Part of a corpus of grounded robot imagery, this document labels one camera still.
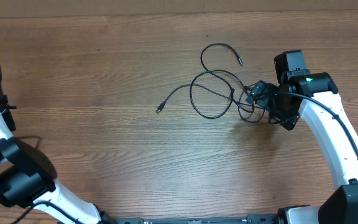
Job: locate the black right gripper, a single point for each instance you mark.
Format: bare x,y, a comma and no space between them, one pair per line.
289,119

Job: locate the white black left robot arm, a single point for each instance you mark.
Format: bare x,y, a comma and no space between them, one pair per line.
28,178

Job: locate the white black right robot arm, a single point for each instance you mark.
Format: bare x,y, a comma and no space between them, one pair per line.
314,98

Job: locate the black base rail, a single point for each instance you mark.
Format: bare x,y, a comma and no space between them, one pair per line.
197,220

